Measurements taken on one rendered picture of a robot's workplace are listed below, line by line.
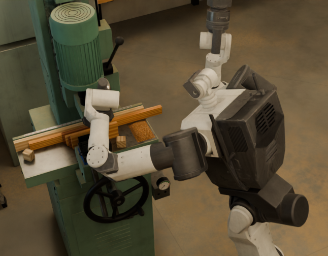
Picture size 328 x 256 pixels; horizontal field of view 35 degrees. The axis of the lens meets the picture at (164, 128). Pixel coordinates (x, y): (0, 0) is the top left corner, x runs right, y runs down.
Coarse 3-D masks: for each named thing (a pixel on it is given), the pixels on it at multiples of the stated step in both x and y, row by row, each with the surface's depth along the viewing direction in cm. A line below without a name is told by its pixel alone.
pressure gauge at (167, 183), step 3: (162, 177) 242; (165, 177) 242; (159, 180) 241; (162, 180) 240; (165, 180) 240; (168, 180) 241; (156, 183) 243; (159, 183) 240; (162, 183) 241; (165, 183) 242; (168, 183) 243; (159, 186) 242; (162, 186) 243; (165, 186) 243; (168, 186) 244; (159, 189) 243; (162, 189) 244
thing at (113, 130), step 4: (112, 124) 227; (116, 124) 228; (112, 128) 228; (116, 128) 229; (80, 132) 223; (84, 132) 223; (88, 132) 224; (112, 132) 229; (116, 132) 230; (72, 136) 222; (76, 136) 223; (112, 136) 231; (116, 136) 232; (72, 140) 223; (76, 140) 224; (72, 144) 225; (76, 144) 225
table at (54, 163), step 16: (128, 128) 237; (64, 144) 229; (112, 144) 229; (128, 144) 228; (144, 144) 230; (32, 160) 222; (48, 160) 222; (64, 160) 222; (32, 176) 215; (48, 176) 218; (64, 176) 222; (80, 176) 219
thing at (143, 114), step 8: (136, 112) 239; (144, 112) 239; (152, 112) 241; (160, 112) 243; (112, 120) 235; (120, 120) 236; (128, 120) 238; (136, 120) 240; (48, 136) 228; (56, 136) 227; (32, 144) 225; (40, 144) 226; (48, 144) 228
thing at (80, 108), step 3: (75, 93) 229; (75, 96) 228; (78, 96) 227; (75, 99) 227; (78, 99) 226; (75, 102) 230; (78, 102) 224; (75, 105) 232; (78, 105) 223; (81, 105) 223; (78, 108) 226; (81, 108) 221; (84, 108) 221; (78, 111) 229; (81, 111) 220; (81, 114) 222; (81, 117) 225
